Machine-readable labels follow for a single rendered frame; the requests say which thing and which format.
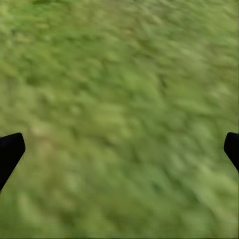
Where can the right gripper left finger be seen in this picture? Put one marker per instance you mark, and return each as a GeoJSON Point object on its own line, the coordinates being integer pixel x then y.
{"type": "Point", "coordinates": [12, 147]}

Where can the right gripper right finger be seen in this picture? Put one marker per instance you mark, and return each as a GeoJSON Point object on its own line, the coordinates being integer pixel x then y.
{"type": "Point", "coordinates": [231, 148]}

